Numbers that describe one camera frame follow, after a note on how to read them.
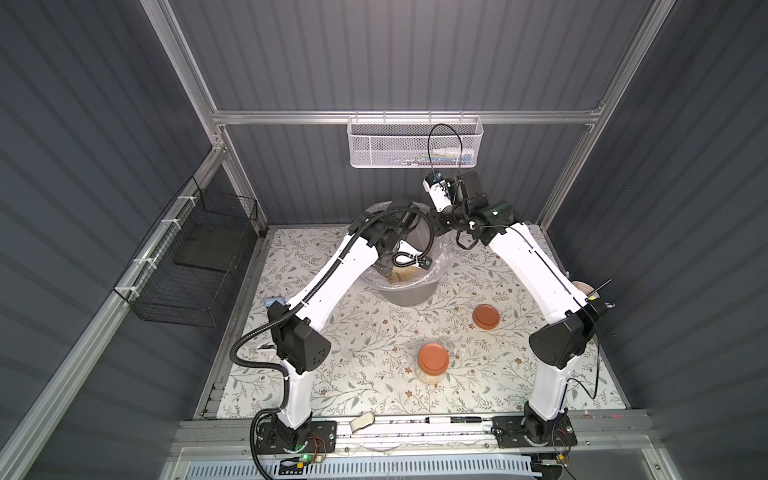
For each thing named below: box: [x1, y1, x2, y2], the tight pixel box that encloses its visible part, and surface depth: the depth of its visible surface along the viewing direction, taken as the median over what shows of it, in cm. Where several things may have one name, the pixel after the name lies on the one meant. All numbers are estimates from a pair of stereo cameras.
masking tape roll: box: [349, 412, 375, 433], surface depth 75 cm
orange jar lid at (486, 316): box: [472, 304, 501, 330], surface depth 96 cm
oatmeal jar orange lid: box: [418, 342, 450, 376], surface depth 77 cm
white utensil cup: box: [572, 280, 600, 301], surface depth 90 cm
